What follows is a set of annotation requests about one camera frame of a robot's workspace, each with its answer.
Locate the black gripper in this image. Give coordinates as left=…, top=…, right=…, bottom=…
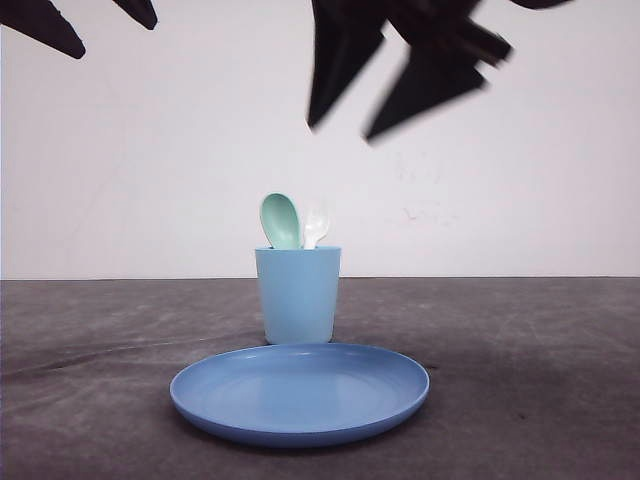
left=306, top=0, right=576, bottom=144

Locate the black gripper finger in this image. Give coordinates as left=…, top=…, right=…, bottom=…
left=114, top=0, right=158, bottom=30
left=1, top=0, right=86, bottom=59

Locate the white plastic fork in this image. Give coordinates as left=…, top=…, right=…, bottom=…
left=303, top=206, right=330, bottom=250

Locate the mint green plastic spoon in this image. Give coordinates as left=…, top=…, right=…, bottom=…
left=259, top=193, right=302, bottom=250

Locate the light blue plastic cup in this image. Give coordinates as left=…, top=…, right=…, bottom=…
left=254, top=246, right=342, bottom=344

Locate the blue plastic plate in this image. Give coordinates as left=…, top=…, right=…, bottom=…
left=169, top=343, right=430, bottom=448

